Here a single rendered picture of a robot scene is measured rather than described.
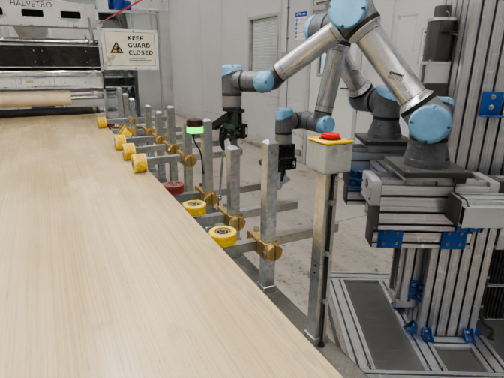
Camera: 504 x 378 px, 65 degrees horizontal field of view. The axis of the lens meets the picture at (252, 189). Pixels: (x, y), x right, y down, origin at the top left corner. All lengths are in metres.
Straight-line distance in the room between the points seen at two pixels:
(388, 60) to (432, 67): 0.41
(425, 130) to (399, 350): 1.01
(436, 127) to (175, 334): 0.92
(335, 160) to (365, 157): 1.05
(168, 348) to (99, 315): 0.18
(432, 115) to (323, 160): 0.51
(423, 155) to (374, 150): 0.50
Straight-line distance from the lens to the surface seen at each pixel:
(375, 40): 1.31
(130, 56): 3.77
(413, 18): 4.23
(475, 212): 1.42
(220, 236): 1.13
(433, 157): 1.44
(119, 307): 0.88
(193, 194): 1.63
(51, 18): 4.02
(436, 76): 1.70
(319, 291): 0.99
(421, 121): 1.28
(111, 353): 0.77
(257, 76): 1.44
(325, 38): 1.49
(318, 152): 0.86
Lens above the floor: 1.38
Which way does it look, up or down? 18 degrees down
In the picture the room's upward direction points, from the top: 1 degrees clockwise
